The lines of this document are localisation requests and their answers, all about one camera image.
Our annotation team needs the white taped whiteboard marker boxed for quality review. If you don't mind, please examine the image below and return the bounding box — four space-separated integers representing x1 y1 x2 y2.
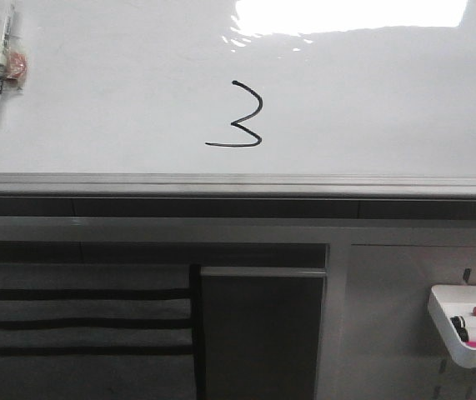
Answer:
0 1 27 102

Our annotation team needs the white whiteboard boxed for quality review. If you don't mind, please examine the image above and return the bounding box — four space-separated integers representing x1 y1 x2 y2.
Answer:
0 1 476 198

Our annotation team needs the dark grey hanging panel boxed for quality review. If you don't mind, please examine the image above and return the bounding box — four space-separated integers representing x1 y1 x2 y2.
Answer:
202 272 324 399

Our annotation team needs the grey fabric pocket organizer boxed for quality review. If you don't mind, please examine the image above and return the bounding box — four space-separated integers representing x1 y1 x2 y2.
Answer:
0 264 205 399

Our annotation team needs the white marker tray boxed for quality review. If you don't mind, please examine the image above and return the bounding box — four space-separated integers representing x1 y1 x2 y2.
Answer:
428 285 476 368

